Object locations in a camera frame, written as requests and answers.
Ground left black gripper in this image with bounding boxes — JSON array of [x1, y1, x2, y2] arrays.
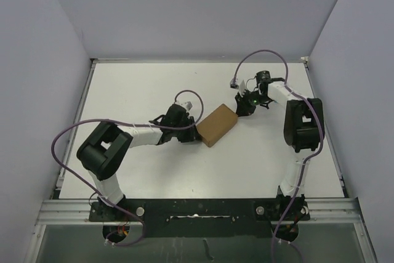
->
[[172, 115, 201, 142]]

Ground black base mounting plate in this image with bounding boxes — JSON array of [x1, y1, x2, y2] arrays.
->
[[89, 196, 310, 242]]

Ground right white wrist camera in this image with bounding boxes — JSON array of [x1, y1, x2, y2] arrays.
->
[[230, 78, 246, 97]]

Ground aluminium table frame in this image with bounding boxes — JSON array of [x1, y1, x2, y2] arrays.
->
[[25, 60, 376, 262]]

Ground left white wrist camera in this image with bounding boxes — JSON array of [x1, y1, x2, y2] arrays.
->
[[174, 100, 193, 111]]

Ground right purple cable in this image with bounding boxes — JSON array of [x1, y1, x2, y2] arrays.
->
[[233, 49, 324, 263]]

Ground purple cable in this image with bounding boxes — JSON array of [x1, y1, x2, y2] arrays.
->
[[233, 49, 324, 263], [50, 90, 204, 247]]

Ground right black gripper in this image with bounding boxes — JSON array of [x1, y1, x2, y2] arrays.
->
[[234, 89, 270, 118]]

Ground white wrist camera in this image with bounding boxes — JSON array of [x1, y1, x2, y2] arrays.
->
[[230, 78, 246, 97], [174, 100, 193, 111]]

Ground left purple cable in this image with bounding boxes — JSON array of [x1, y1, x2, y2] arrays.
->
[[50, 90, 204, 247]]

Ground brown cardboard box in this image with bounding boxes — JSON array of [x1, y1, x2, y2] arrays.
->
[[197, 104, 238, 148]]

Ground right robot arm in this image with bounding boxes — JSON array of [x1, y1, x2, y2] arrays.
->
[[230, 71, 325, 219]]

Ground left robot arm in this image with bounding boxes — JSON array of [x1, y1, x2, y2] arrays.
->
[[76, 102, 201, 221]]

